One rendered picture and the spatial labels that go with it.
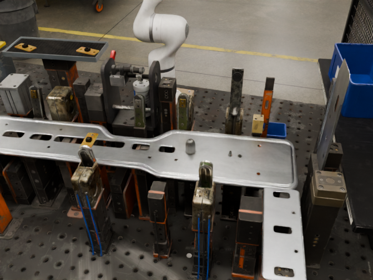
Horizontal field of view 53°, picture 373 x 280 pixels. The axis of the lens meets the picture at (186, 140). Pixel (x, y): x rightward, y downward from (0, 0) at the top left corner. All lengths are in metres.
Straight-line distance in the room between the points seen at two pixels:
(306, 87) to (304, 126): 1.73
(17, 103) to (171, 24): 0.67
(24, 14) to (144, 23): 2.63
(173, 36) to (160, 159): 0.61
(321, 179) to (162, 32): 0.89
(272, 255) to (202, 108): 1.11
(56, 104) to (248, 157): 0.69
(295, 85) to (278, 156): 2.40
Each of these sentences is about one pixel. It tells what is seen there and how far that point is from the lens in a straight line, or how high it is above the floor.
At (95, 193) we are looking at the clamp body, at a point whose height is 0.96.
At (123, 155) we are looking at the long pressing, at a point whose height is 1.00.
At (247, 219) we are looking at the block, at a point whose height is 0.98.
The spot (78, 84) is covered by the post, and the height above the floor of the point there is 1.10.
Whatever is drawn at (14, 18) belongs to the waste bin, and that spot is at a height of 0.45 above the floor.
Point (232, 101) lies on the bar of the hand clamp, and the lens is 1.23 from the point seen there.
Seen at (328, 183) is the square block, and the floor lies 1.06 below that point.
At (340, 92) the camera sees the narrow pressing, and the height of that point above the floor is 1.27.
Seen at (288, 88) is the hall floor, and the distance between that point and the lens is 3.52.
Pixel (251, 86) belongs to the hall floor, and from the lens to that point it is 3.48.
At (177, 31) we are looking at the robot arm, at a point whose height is 1.16.
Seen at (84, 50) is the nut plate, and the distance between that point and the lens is 1.49.
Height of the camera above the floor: 1.78
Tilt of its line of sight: 39 degrees down
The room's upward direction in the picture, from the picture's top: 1 degrees counter-clockwise
